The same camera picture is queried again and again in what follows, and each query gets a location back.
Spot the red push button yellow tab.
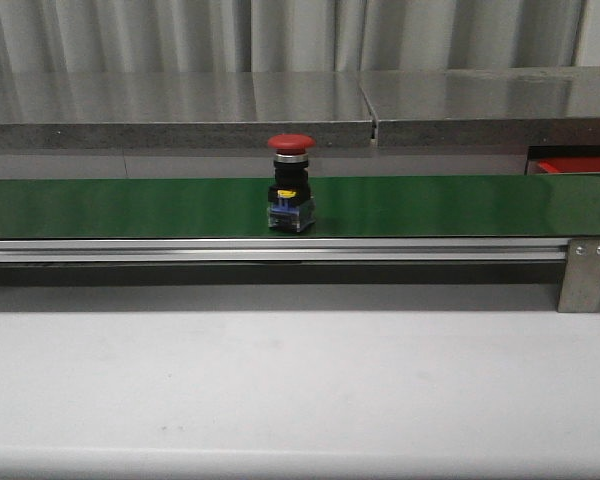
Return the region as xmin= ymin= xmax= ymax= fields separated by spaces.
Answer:
xmin=267 ymin=134 xmax=315 ymax=233

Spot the left stainless steel counter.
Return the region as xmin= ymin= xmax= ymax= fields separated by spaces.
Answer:
xmin=0 ymin=72 xmax=373 ymax=149

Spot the stainless steel counter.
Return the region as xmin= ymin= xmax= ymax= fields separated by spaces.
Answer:
xmin=359 ymin=67 xmax=600 ymax=147
xmin=0 ymin=72 xmax=373 ymax=149

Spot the green conveyor belt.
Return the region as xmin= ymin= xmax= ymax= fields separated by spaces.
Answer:
xmin=0 ymin=174 xmax=600 ymax=240

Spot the right stainless steel counter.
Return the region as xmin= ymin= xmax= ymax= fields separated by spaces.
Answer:
xmin=359 ymin=67 xmax=600 ymax=147

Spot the red plastic tray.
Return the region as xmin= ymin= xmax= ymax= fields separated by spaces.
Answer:
xmin=536 ymin=156 xmax=600 ymax=174

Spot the grey pleated curtain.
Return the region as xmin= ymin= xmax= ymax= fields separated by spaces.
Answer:
xmin=0 ymin=1 xmax=585 ymax=73

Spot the steel conveyor support bracket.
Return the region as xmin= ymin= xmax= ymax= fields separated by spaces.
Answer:
xmin=557 ymin=237 xmax=600 ymax=313

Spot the aluminium conveyor side rail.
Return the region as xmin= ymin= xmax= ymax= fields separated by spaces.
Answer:
xmin=0 ymin=237 xmax=569 ymax=263

